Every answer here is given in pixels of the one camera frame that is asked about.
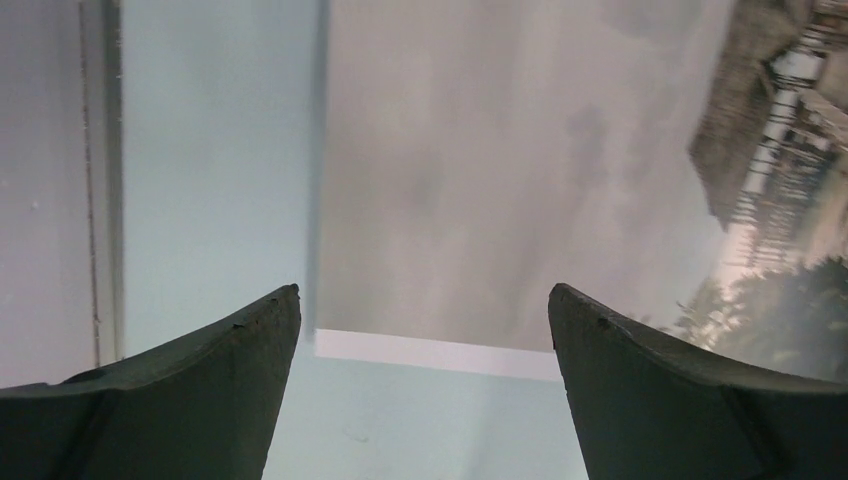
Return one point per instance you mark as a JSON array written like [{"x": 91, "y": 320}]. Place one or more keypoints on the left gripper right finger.
[{"x": 647, "y": 405}]

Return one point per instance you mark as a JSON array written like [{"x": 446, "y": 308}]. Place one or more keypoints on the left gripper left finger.
[{"x": 202, "y": 406}]

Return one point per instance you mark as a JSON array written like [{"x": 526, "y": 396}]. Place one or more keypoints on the black and white photo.
[{"x": 682, "y": 162}]

